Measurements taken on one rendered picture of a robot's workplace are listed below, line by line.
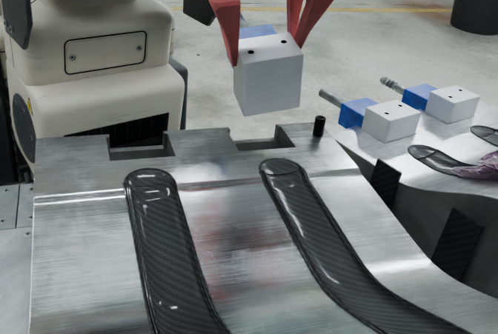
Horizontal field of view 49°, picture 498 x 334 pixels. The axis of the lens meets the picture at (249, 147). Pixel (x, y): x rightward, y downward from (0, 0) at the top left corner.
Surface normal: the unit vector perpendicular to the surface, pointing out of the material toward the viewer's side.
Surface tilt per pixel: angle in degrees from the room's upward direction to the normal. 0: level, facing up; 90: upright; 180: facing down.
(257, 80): 100
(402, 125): 90
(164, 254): 4
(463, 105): 90
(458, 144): 0
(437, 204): 90
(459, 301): 28
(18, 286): 0
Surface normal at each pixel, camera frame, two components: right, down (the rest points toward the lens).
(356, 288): -0.11, -0.94
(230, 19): 0.25, 0.87
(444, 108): -0.82, 0.22
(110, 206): 0.10, -0.85
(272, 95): 0.26, 0.65
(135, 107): 0.57, 0.56
